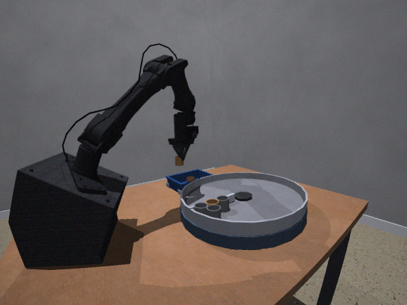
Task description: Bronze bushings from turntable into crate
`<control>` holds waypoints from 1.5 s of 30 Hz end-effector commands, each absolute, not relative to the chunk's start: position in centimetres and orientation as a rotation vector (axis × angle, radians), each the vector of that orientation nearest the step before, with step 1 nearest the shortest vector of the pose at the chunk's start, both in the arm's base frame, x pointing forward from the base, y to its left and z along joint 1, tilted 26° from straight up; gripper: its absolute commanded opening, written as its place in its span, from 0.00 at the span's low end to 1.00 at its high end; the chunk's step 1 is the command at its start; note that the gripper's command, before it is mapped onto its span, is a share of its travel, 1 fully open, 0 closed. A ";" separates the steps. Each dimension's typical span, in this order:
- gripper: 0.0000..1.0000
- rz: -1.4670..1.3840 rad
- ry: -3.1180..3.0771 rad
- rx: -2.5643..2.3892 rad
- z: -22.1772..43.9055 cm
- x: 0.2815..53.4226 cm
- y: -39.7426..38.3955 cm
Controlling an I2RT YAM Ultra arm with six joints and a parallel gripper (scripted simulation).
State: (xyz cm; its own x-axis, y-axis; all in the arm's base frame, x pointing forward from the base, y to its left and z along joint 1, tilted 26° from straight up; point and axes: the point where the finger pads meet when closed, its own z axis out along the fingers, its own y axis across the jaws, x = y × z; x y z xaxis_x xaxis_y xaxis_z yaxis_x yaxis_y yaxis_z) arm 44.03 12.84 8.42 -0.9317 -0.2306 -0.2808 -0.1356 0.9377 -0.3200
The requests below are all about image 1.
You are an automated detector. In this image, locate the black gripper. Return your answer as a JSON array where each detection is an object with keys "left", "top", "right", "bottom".
[{"left": 168, "top": 126, "right": 195, "bottom": 161}]

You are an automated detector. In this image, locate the blue open crate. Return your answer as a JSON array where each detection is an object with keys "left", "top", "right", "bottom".
[{"left": 167, "top": 169, "right": 213, "bottom": 192}]

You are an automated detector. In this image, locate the grey round turntable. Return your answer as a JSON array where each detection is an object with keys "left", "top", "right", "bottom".
[{"left": 180, "top": 172, "right": 308, "bottom": 250}]

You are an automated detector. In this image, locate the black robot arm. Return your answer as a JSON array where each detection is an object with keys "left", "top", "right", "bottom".
[{"left": 66, "top": 55, "right": 196, "bottom": 194}]

